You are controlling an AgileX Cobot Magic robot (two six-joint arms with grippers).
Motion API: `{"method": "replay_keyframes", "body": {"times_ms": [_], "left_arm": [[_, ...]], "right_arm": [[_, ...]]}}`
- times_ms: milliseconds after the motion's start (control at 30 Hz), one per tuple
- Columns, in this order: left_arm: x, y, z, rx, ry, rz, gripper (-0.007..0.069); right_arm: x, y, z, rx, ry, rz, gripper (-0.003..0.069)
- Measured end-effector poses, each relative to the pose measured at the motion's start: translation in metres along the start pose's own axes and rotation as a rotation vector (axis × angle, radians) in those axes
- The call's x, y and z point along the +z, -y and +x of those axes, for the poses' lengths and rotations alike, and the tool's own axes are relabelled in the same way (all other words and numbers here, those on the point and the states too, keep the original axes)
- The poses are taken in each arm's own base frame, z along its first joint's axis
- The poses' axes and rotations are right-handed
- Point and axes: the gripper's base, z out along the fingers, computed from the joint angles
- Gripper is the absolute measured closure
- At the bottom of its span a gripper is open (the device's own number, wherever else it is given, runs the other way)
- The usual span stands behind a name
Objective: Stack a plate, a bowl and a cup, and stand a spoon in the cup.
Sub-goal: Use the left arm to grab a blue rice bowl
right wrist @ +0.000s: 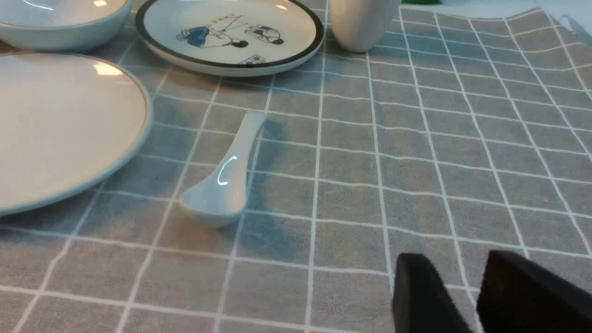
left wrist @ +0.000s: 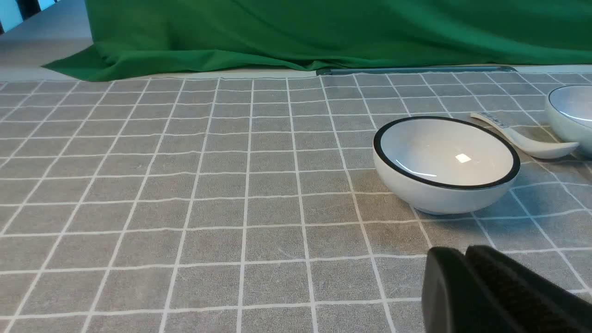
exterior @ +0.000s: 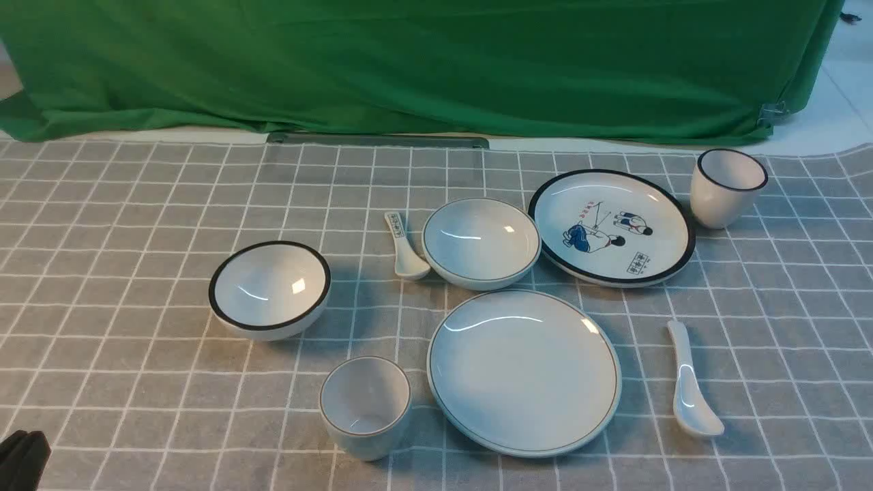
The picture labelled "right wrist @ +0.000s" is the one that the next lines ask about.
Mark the large pale rimmed plate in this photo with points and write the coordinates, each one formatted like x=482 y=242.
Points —
x=68 y=122

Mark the plain white ceramic spoon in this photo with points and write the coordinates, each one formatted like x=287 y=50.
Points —
x=219 y=199

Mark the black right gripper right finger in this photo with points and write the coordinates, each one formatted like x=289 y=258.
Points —
x=520 y=296

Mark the black rimmed illustrated plate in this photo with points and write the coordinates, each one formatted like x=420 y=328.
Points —
x=231 y=38

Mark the black rimmed white cup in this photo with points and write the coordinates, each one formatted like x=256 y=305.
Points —
x=358 y=25

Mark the green backdrop cloth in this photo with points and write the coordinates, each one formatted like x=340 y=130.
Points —
x=422 y=2

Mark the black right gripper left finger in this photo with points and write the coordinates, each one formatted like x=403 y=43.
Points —
x=421 y=302

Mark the grey checked tablecloth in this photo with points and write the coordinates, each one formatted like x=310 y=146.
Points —
x=452 y=137

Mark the pale shallow bowl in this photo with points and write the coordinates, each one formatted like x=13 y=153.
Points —
x=61 y=25

